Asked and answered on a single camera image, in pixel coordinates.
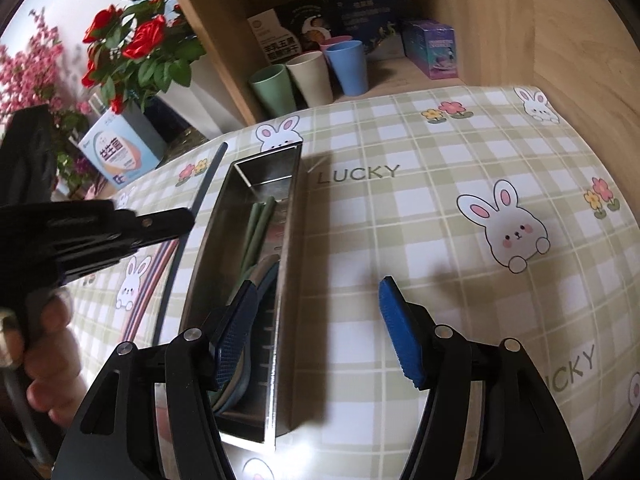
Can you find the purple box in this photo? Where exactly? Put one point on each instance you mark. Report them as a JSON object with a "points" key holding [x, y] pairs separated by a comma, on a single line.
{"points": [[432, 50]]}

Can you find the beige cup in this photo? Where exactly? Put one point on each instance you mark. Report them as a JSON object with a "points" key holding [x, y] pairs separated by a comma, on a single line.
{"points": [[310, 82]]}

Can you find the pink cup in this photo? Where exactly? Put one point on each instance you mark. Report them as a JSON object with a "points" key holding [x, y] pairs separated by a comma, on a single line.
{"points": [[335, 42]]}

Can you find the person's left hand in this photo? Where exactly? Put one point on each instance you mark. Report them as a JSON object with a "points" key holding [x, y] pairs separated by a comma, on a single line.
{"points": [[55, 360]]}

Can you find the metal utensil container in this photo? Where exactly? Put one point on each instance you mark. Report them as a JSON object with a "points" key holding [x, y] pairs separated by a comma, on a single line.
{"points": [[285, 310]]}

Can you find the red rose plant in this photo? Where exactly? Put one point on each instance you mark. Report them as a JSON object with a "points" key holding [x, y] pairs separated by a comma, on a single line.
{"points": [[140, 45]]}

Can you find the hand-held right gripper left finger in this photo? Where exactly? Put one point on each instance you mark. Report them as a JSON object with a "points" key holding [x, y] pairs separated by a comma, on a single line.
{"points": [[235, 340]]}

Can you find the green chopstick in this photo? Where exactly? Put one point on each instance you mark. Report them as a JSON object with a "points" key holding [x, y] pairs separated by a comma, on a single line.
{"points": [[250, 240], [264, 230]]}

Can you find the pink cherry blossom plant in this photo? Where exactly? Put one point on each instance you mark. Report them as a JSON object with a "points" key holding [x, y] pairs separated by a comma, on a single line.
{"points": [[40, 85]]}

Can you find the dark box with moon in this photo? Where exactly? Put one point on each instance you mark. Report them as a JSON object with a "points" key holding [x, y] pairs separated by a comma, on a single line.
{"points": [[307, 20]]}

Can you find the green cup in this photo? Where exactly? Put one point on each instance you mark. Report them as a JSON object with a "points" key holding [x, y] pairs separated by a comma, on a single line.
{"points": [[272, 92]]}

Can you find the white and green box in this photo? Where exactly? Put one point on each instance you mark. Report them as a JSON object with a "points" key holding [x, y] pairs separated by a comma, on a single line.
{"points": [[270, 35]]}

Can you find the pink chopstick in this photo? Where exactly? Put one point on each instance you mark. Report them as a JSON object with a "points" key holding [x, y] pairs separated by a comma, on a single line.
{"points": [[142, 290], [159, 285]]}

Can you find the dark blue illustrated box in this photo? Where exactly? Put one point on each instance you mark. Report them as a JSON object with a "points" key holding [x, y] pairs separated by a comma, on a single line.
{"points": [[370, 20]]}

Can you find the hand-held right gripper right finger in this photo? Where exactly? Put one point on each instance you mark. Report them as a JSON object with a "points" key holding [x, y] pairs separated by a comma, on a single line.
{"points": [[400, 335]]}

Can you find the wooden shelf unit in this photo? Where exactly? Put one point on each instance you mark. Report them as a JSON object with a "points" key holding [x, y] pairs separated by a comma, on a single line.
{"points": [[480, 10]]}

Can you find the green spoon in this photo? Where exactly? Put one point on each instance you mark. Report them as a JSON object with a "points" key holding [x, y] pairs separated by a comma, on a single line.
{"points": [[257, 267]]}

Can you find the checkered bunny tablecloth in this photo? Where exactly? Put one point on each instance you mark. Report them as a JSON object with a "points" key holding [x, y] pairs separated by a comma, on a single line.
{"points": [[425, 270]]}

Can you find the white and blue box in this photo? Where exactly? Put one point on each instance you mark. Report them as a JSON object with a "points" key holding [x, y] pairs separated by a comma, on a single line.
{"points": [[122, 150]]}

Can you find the white faceted flower pot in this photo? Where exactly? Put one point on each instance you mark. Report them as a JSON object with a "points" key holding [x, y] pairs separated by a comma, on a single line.
{"points": [[210, 100]]}

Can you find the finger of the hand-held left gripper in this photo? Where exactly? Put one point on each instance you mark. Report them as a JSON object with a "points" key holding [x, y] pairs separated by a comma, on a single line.
{"points": [[85, 260], [100, 220]]}

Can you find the blue spoon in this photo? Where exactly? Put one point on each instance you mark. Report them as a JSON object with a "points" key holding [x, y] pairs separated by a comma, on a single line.
{"points": [[270, 285]]}

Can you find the blue cup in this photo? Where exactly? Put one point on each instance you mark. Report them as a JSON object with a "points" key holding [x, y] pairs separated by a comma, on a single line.
{"points": [[349, 70]]}

